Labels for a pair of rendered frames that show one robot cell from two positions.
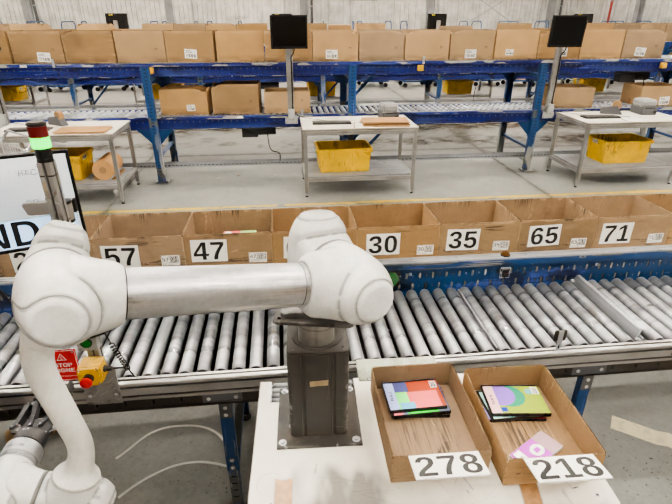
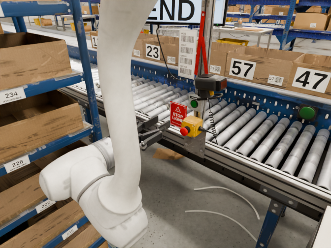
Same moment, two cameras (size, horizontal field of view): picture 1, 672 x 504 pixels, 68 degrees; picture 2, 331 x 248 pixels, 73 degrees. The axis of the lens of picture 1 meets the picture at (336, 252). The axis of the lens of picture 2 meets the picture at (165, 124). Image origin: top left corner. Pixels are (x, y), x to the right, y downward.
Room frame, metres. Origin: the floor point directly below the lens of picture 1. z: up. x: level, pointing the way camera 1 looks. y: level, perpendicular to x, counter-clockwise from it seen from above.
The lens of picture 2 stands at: (0.64, 0.27, 1.35)
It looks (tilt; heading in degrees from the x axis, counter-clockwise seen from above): 29 degrees down; 47
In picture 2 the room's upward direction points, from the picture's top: straight up
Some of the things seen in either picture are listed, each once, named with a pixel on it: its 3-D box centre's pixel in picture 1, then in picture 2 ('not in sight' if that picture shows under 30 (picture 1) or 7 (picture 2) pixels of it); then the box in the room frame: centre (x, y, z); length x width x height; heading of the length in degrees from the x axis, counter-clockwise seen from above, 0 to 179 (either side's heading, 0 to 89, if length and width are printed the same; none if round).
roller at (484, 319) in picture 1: (482, 318); not in sight; (1.82, -0.64, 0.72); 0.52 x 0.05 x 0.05; 6
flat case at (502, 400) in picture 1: (514, 400); not in sight; (1.25, -0.59, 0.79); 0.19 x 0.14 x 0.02; 90
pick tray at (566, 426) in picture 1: (525, 418); not in sight; (1.15, -0.59, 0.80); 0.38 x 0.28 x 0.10; 4
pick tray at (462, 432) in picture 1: (424, 416); not in sight; (1.16, -0.28, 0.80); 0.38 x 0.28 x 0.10; 5
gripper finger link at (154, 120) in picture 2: not in sight; (151, 122); (1.09, 0.83, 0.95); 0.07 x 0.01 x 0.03; 7
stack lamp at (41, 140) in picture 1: (39, 136); not in sight; (1.38, 0.83, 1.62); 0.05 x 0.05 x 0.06
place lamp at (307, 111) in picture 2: not in sight; (307, 113); (1.93, 0.52, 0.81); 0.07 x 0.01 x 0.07; 96
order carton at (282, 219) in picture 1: (312, 234); not in sight; (2.19, 0.11, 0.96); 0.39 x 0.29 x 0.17; 96
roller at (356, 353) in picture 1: (350, 327); not in sight; (1.76, -0.06, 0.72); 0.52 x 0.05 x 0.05; 6
